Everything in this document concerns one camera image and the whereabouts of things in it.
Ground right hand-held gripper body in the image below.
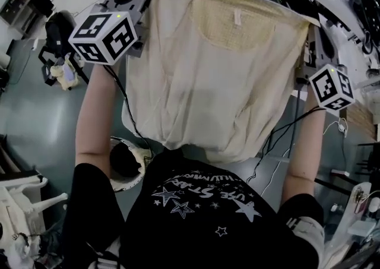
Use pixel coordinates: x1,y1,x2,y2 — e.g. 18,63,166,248
296,14,356,112

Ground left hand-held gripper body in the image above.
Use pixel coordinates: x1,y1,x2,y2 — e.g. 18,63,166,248
68,0,158,66

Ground cream sheer clothes top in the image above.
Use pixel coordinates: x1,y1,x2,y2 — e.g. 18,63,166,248
122,0,321,164

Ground person's left forearm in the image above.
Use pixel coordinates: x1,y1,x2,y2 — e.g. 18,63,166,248
74,62,125,173

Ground person's right forearm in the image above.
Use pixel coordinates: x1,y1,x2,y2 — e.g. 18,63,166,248
284,89,327,203

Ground white power adapter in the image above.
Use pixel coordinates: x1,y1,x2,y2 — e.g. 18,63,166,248
337,118,349,137

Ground black office chair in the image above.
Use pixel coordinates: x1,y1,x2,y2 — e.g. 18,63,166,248
37,11,90,86

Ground cream plush toy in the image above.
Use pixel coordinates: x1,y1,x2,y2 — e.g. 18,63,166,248
49,57,81,91

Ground grey desk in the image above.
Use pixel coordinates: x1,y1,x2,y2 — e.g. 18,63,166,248
0,0,54,40

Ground person's black star-print shirt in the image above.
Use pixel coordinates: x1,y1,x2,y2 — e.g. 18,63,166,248
61,148,325,269

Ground white carved furniture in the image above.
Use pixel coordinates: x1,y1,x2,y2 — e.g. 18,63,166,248
0,169,69,269

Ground white cable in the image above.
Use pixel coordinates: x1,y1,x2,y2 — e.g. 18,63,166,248
260,116,349,197

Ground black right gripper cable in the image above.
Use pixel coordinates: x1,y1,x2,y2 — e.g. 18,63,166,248
245,89,326,185

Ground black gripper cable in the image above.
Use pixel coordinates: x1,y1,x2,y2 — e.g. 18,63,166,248
245,89,326,185
103,64,155,162

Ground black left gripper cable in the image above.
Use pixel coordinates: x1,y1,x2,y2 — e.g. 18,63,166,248
103,64,155,162

